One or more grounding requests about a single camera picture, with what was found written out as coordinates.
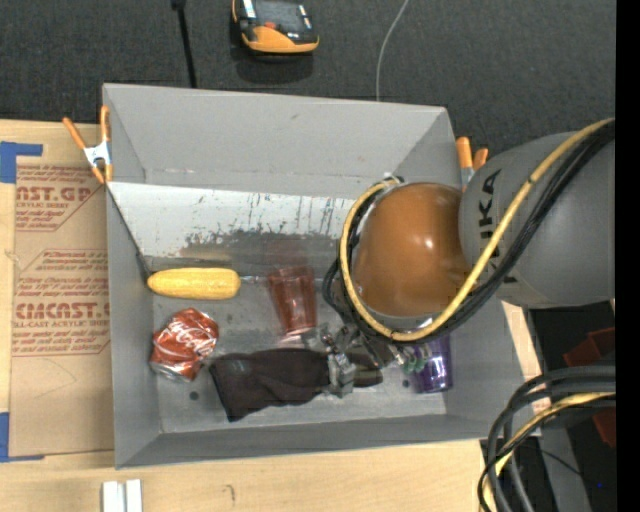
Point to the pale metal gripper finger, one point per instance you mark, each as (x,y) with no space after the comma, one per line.
(331,341)
(341,372)

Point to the purple plastic cup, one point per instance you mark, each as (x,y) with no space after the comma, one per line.
(435,372)

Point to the grey metal bin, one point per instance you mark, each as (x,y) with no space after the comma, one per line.
(280,150)

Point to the brown cardboard board red print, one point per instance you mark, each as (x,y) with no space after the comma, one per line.
(60,380)

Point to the yellow toy corn cob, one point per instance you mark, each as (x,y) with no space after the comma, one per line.
(195,283)

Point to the crushed red soda can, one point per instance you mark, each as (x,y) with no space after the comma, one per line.
(182,345)

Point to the dark brown cloth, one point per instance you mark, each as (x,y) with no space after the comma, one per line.
(270,377)

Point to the clear red plastic cup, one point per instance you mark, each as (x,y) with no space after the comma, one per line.
(292,300)

